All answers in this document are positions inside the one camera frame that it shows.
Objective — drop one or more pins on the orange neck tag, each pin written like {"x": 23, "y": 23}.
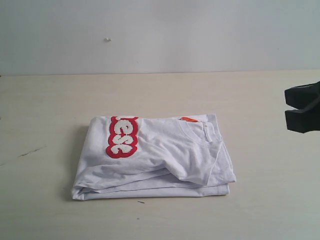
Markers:
{"x": 188, "y": 119}

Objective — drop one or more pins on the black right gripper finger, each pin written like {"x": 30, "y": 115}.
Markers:
{"x": 303, "y": 120}
{"x": 301, "y": 96}

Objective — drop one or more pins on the white t-shirt red Chinese patch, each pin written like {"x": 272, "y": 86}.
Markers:
{"x": 135, "y": 157}

